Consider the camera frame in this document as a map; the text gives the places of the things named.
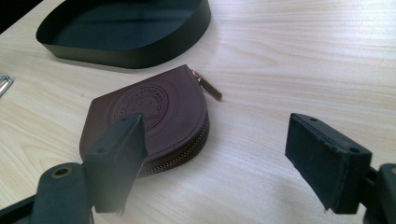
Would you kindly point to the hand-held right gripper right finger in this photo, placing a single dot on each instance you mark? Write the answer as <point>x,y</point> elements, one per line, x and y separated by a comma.
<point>327,165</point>

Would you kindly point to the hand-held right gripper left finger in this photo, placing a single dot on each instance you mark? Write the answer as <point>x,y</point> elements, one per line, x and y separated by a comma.
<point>113,161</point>

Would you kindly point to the black tray with hook rack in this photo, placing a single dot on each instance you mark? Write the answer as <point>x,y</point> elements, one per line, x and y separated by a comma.
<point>124,31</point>

